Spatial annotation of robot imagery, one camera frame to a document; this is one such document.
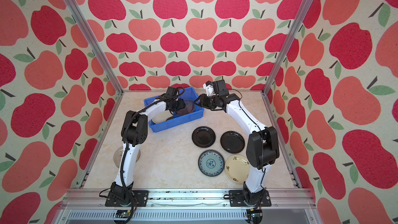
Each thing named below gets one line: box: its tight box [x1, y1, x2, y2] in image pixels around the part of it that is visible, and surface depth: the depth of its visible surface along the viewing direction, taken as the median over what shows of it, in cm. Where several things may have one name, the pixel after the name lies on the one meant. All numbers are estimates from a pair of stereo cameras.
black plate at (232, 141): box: [220, 130, 246, 154], surface depth 94 cm
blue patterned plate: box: [197, 149, 225, 177], surface depth 87 cm
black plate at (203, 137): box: [191, 126, 217, 148], surface depth 97 cm
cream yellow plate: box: [224, 154, 251, 184], surface depth 86 cm
